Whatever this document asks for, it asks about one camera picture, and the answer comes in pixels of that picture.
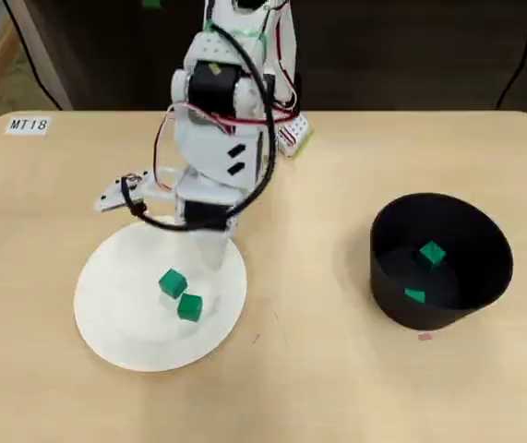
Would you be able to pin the small green item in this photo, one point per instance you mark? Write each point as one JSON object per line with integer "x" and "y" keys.
{"x": 151, "y": 3}

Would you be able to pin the green cube block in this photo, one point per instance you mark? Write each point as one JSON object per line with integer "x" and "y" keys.
{"x": 415, "y": 295}
{"x": 431, "y": 254}
{"x": 190, "y": 307}
{"x": 172, "y": 282}

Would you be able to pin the white round plate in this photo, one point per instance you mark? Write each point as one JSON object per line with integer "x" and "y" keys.
{"x": 129, "y": 323}

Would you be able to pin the black pot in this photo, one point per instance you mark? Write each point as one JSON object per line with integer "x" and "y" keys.
{"x": 475, "y": 240}

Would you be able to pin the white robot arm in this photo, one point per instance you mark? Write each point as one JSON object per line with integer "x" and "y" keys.
{"x": 207, "y": 152}

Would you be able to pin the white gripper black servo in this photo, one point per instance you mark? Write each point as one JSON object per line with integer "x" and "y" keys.
{"x": 204, "y": 213}

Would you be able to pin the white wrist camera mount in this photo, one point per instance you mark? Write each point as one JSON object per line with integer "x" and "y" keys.
{"x": 111, "y": 198}

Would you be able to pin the white MT18 label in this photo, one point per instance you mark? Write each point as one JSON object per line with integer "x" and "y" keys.
{"x": 27, "y": 125}

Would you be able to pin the white controller board holder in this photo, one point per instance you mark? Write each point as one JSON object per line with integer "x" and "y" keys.
{"x": 295, "y": 134}

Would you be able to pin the grey metal post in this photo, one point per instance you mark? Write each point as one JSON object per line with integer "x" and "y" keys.
{"x": 46, "y": 55}

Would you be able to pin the small pink tape piece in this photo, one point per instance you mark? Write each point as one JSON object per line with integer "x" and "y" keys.
{"x": 427, "y": 337}

